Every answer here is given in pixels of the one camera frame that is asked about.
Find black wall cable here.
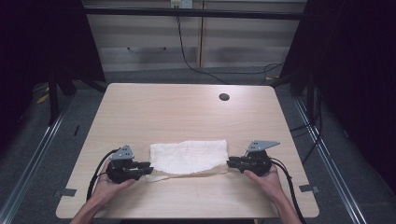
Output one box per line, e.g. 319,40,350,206
176,7,285,86

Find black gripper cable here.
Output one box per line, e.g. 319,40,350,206
86,148,120,202
270,157,308,224

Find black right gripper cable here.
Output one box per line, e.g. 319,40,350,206
270,157,308,224

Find black metal stand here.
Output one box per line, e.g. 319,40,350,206
48,73,61,127
305,70,316,123

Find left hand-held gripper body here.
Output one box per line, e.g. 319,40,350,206
106,145,141,185

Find dark curtain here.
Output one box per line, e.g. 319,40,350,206
0,0,106,153
278,0,396,195

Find grey tape piece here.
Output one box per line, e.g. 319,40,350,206
60,188,78,198
299,184,320,193

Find person's right hand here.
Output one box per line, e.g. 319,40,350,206
243,163,286,203

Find white wall socket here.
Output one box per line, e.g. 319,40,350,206
169,0,194,9

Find black floor cables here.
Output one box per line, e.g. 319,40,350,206
289,88,324,164

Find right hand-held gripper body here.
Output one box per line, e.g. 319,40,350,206
245,140,281,177

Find black horizontal metal bar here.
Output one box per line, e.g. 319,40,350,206
83,7,308,21

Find person's left hand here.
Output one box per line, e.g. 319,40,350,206
90,160,136,209

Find metal floor rail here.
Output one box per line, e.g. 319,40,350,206
0,101,73,224
292,98,370,224

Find white cloth towel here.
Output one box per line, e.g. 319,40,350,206
145,139,230,183

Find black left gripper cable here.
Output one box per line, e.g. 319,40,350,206
86,148,120,202

